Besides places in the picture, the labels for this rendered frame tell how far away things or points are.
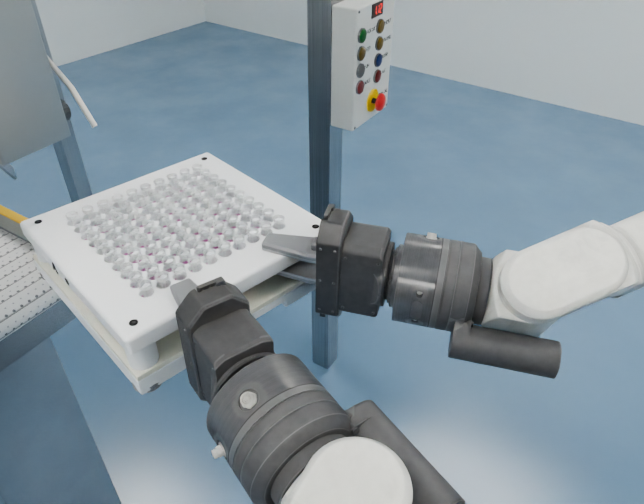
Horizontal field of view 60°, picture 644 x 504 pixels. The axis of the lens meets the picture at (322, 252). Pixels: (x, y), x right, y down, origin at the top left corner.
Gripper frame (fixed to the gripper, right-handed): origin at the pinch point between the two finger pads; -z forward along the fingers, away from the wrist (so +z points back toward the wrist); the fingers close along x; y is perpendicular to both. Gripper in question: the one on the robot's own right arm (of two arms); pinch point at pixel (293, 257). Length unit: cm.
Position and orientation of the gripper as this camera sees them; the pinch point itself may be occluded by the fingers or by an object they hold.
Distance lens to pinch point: 56.7
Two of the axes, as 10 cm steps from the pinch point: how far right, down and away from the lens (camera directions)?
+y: 2.5, -6.0, 7.6
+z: 9.7, 1.7, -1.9
